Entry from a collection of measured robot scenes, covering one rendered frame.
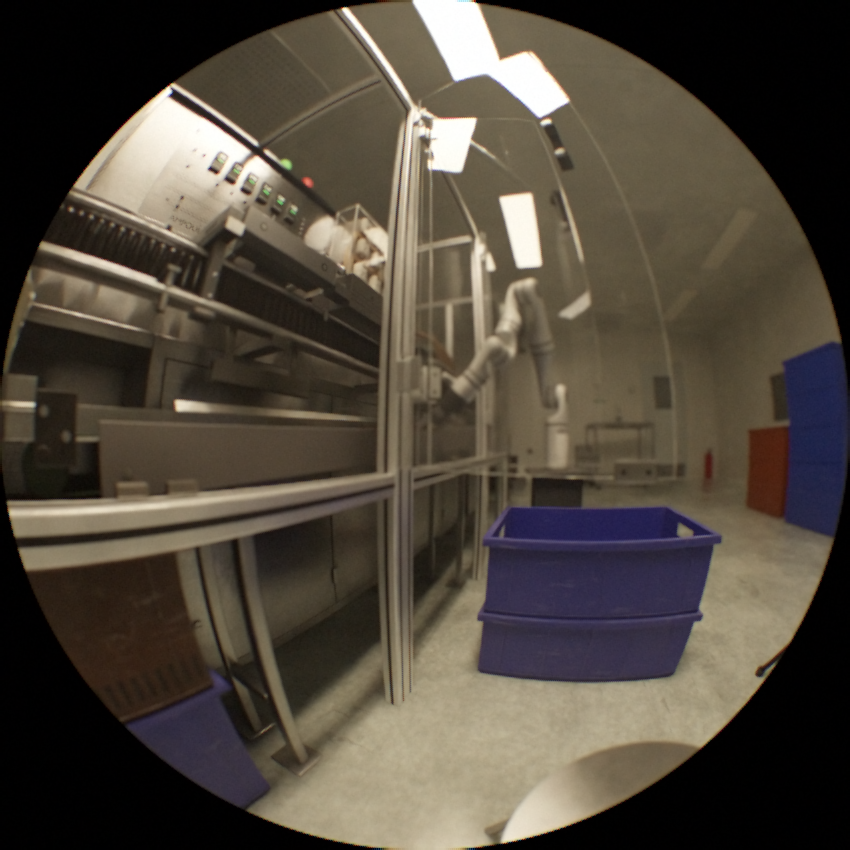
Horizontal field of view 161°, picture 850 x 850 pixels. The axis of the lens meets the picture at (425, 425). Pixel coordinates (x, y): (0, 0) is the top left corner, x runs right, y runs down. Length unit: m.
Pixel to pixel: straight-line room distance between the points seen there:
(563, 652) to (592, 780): 0.49
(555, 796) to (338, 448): 0.61
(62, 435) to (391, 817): 0.70
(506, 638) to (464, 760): 0.34
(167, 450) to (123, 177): 0.85
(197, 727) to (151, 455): 0.36
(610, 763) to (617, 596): 0.45
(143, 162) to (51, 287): 0.46
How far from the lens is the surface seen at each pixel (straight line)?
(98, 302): 0.80
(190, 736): 0.52
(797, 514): 2.91
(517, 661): 0.90
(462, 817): 0.69
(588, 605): 0.80
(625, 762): 0.49
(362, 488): 0.46
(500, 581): 0.77
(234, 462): 0.39
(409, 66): 2.17
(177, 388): 0.63
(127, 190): 1.03
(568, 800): 0.45
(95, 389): 0.84
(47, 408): 0.32
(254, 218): 0.64
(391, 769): 0.74
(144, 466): 0.34
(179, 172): 1.12
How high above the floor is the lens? 0.65
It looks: 4 degrees up
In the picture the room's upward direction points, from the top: 1 degrees clockwise
